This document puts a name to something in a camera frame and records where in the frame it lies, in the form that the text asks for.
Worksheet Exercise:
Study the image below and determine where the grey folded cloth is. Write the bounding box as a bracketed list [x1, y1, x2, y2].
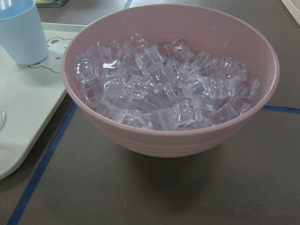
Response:
[35, 0, 68, 8]

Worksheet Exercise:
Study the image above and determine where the pink bowl of ice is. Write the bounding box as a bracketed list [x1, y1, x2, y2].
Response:
[61, 4, 280, 158]

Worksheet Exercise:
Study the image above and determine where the cream serving tray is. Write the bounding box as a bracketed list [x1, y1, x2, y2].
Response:
[0, 23, 84, 178]

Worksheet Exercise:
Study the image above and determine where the light blue cup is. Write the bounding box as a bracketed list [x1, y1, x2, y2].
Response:
[0, 0, 48, 65]

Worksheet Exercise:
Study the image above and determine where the clear wine glass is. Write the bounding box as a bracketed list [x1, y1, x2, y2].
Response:
[0, 107, 7, 130]

